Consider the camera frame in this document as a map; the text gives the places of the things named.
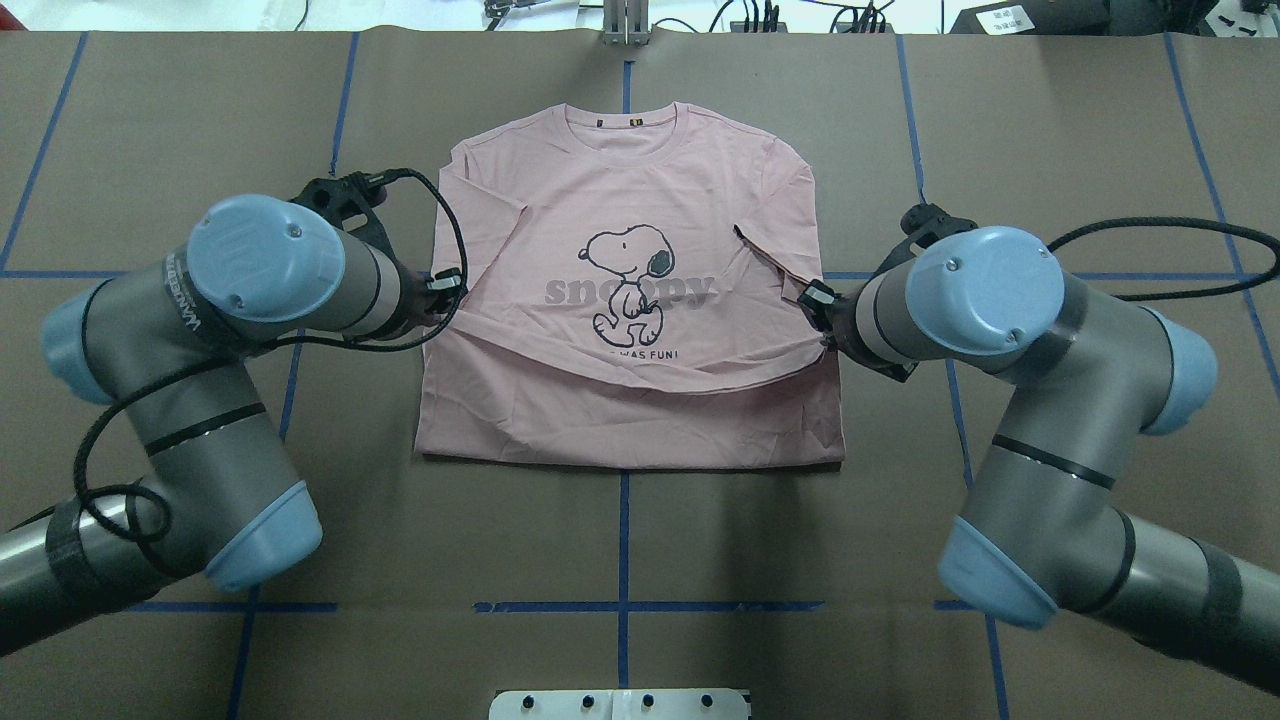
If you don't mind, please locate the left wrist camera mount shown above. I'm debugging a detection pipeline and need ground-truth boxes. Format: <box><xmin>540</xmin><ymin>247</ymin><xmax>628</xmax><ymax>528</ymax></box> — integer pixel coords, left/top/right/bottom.
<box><xmin>289</xmin><ymin>172</ymin><xmax>396</xmax><ymax>259</ymax></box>

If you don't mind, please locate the black box with label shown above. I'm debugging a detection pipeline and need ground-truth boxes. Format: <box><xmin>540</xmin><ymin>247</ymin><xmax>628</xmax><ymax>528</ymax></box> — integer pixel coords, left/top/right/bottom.
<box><xmin>946</xmin><ymin>1</ymin><xmax>1112</xmax><ymax>36</ymax></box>

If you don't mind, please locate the pink Snoopy t-shirt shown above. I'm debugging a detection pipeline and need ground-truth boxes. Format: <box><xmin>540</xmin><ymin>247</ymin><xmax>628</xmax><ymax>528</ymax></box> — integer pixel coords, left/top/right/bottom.
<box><xmin>415</xmin><ymin>102</ymin><xmax>845</xmax><ymax>471</ymax></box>

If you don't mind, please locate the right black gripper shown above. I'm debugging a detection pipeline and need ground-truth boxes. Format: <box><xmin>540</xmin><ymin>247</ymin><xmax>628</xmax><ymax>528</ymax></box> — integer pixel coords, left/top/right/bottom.
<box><xmin>797</xmin><ymin>281</ymin><xmax>916</xmax><ymax>383</ymax></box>

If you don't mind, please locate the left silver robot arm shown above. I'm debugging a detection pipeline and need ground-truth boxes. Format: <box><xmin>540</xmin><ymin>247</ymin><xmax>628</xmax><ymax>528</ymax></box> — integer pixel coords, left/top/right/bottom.
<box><xmin>3</xmin><ymin>193</ymin><xmax>467</xmax><ymax>653</ymax></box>

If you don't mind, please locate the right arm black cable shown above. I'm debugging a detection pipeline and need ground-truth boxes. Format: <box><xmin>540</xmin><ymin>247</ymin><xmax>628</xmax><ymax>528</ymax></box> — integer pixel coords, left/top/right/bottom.
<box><xmin>1044</xmin><ymin>217</ymin><xmax>1280</xmax><ymax>304</ymax></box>

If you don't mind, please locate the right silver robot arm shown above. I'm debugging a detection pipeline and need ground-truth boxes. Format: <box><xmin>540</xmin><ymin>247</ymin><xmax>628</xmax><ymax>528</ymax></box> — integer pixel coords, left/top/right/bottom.
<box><xmin>799</xmin><ymin>225</ymin><xmax>1279</xmax><ymax>694</ymax></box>

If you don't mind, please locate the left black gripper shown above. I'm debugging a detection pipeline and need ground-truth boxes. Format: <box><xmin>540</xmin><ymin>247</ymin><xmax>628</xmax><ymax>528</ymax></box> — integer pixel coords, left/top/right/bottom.
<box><xmin>385</xmin><ymin>261</ymin><xmax>468</xmax><ymax>341</ymax></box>

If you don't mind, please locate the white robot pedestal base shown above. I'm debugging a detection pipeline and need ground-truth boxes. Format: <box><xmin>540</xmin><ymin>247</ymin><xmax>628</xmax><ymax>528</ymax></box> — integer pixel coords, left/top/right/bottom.
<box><xmin>488</xmin><ymin>688</ymin><xmax>755</xmax><ymax>719</ymax></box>

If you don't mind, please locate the aluminium frame post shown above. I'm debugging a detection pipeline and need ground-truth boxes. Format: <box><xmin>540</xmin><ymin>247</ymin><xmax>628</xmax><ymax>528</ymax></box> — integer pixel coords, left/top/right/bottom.
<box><xmin>600</xmin><ymin>0</ymin><xmax>652</xmax><ymax>47</ymax></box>

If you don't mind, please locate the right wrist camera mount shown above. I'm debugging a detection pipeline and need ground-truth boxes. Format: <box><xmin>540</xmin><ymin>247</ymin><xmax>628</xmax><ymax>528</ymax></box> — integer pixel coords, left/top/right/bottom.
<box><xmin>870</xmin><ymin>202</ymin><xmax>978</xmax><ymax>279</ymax></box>

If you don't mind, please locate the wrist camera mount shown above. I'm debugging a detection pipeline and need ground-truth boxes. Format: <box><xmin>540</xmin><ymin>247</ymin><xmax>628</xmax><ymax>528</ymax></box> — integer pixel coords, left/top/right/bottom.
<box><xmin>870</xmin><ymin>202</ymin><xmax>978</xmax><ymax>279</ymax></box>
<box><xmin>289</xmin><ymin>172</ymin><xmax>396</xmax><ymax>259</ymax></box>

